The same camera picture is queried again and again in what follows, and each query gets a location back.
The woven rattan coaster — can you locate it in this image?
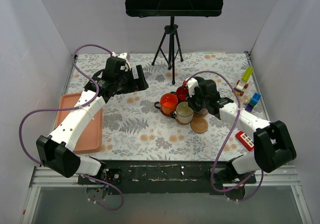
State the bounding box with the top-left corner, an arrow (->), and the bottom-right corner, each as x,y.
194,108 -> 208,118

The red cup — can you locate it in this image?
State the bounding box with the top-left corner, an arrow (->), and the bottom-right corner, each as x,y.
170,86 -> 189,103

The cream white cup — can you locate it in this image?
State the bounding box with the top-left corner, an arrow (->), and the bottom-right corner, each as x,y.
170,101 -> 194,123

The light wooden coaster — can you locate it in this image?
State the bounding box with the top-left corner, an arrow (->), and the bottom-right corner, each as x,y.
190,117 -> 209,134
175,119 -> 192,126

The orange cup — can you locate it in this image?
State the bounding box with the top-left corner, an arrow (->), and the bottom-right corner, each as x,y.
154,93 -> 178,117

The dark green cup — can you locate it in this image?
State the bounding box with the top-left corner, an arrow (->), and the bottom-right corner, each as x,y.
185,76 -> 205,83

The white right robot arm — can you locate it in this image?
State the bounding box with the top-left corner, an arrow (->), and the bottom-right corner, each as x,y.
183,77 -> 297,183

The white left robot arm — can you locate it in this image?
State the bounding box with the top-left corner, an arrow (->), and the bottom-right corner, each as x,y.
36,56 -> 149,184

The toy car with yellow block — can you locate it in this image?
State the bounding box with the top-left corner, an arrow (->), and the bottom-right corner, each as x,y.
233,67 -> 254,96

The floral patterned table mat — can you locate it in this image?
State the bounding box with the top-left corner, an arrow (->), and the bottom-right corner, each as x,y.
48,53 -> 278,162

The blue green purple block toy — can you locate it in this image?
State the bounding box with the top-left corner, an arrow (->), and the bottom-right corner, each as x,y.
245,92 -> 261,113

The red toy window block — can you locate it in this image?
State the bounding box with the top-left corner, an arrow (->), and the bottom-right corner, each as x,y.
235,131 -> 254,152

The pink plastic tray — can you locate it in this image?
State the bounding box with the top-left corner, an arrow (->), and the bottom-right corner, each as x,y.
59,92 -> 103,155

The black music stand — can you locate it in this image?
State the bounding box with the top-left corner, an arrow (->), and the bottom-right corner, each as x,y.
125,0 -> 224,72

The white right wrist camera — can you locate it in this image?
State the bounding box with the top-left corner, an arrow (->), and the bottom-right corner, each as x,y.
183,78 -> 199,97

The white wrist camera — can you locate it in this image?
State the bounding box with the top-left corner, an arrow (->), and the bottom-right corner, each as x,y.
112,51 -> 132,72
183,78 -> 199,97

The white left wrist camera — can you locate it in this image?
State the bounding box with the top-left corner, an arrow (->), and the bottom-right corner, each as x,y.
112,51 -> 132,72

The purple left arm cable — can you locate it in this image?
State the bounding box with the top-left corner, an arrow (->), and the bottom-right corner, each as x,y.
18,43 -> 125,211

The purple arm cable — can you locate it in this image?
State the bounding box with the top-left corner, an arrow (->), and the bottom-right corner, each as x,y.
18,43 -> 125,211
183,70 -> 265,202

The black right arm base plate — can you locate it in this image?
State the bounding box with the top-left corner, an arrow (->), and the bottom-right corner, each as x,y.
213,168 -> 251,184

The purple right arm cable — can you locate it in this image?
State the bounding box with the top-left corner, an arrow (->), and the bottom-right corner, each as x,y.
183,70 -> 265,202

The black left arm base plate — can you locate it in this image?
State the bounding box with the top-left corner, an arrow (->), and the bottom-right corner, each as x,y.
77,168 -> 123,185

